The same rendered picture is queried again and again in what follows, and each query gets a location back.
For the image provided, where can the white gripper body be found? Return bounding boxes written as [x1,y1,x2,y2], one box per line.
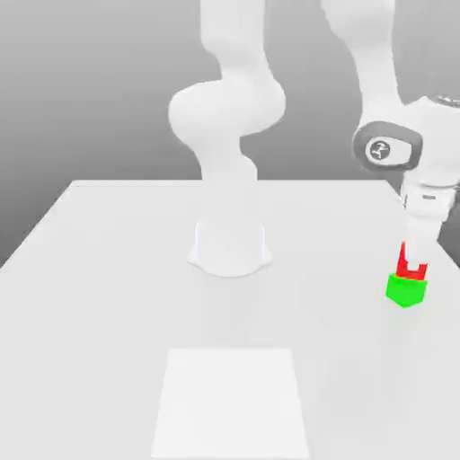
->
[400,181,460,223]

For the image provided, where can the small green cube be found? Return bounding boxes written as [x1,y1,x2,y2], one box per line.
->
[385,272,429,309]

